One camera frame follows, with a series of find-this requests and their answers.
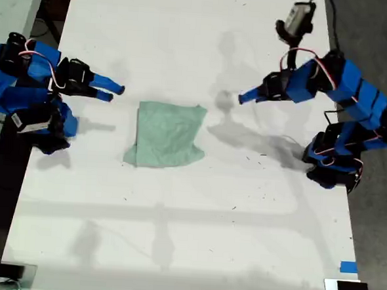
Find small black box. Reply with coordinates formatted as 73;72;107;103
336;281;371;290

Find small camera box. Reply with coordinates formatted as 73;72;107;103
283;0;317;32
10;111;52;136

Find short black camera stalk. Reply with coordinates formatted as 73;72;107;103
45;91;68;138
274;19;314;49

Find black camera cable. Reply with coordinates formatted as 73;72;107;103
307;0;343;53

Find white side table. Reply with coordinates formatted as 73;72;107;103
0;0;48;62

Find pale green T-shirt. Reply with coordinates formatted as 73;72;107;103
122;99;210;173

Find red and white wire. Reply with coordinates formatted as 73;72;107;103
278;46;340;93
16;37;70;91

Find thin grey cable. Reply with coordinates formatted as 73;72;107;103
31;17;59;44

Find blue tape strip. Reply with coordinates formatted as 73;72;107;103
340;260;360;275

